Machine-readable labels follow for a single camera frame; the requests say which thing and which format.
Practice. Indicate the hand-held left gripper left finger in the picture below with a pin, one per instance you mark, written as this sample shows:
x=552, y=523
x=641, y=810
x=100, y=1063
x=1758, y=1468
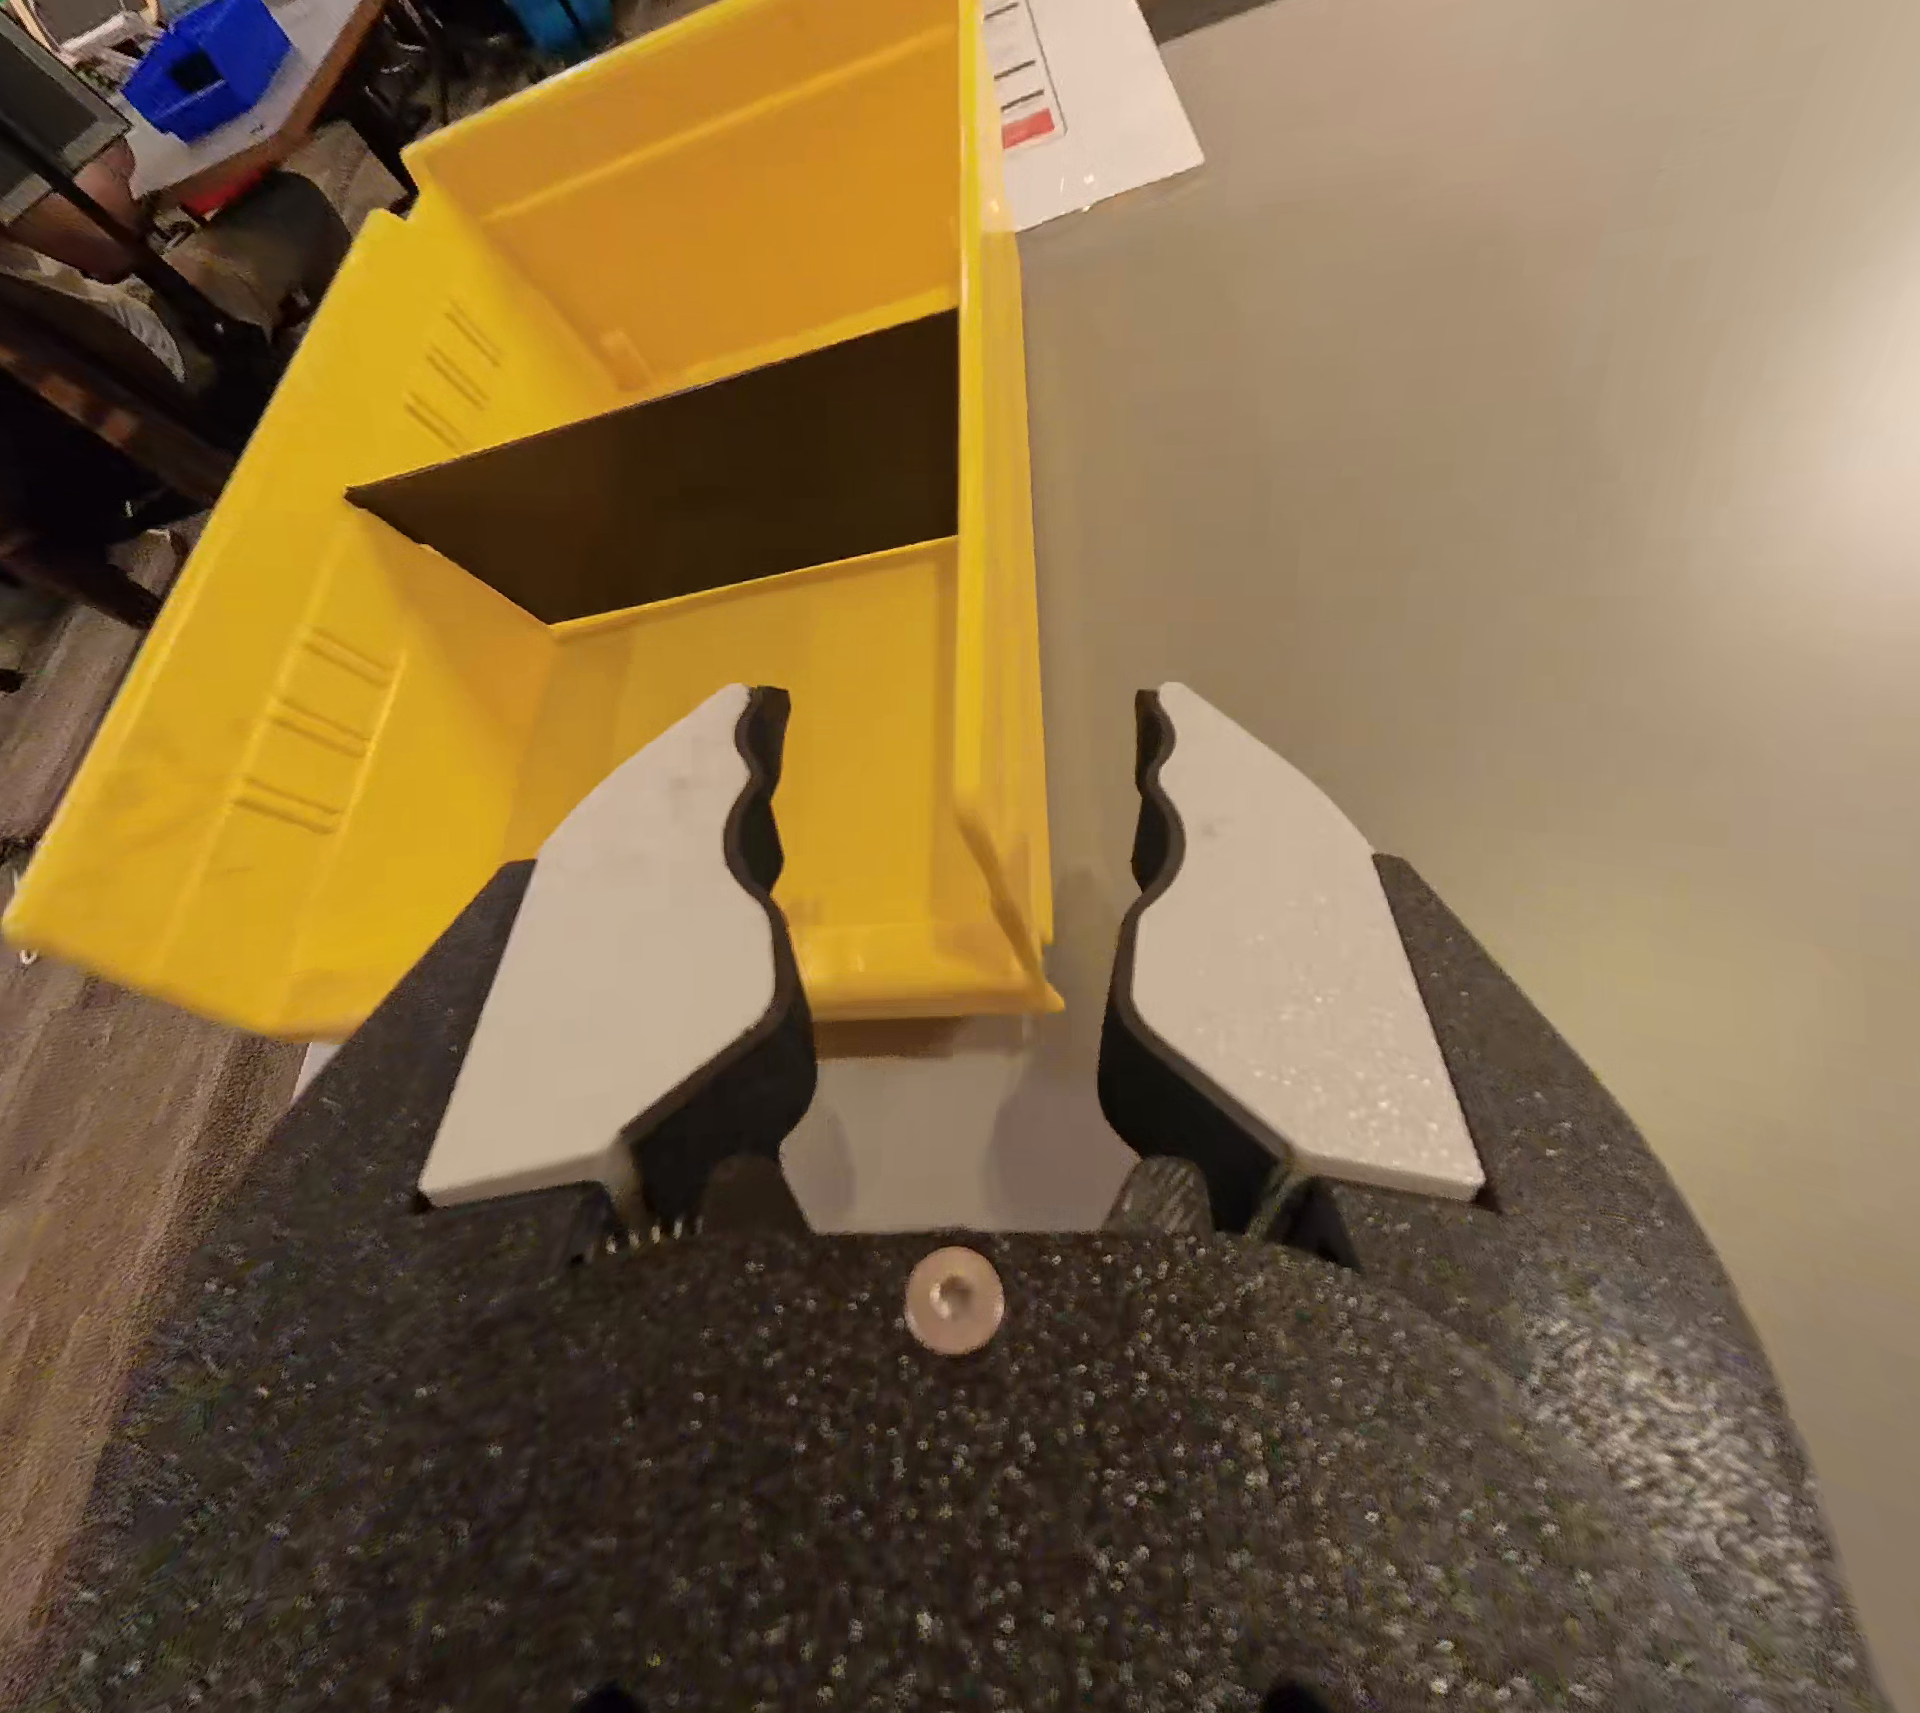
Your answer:
x=616, y=977

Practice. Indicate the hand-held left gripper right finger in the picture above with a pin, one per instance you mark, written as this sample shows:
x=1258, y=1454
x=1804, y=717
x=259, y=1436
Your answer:
x=1288, y=977

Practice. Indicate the black divider panel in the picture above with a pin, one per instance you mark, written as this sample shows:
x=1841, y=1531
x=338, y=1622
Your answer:
x=721, y=467

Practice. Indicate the yellow plastic bin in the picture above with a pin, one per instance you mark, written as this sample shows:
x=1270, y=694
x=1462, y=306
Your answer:
x=721, y=185

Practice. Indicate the black chair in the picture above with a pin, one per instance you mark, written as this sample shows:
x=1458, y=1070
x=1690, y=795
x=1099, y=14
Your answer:
x=271, y=243

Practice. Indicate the white printed sheet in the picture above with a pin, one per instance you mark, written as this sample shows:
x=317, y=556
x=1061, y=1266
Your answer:
x=1117, y=61

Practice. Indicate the wooden-edged table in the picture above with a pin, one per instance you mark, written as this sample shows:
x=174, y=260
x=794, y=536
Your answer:
x=338, y=33

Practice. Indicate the blue storage bin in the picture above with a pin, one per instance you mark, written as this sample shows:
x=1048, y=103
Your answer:
x=225, y=40

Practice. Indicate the dark monitor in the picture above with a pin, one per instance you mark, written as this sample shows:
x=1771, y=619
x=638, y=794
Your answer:
x=53, y=115

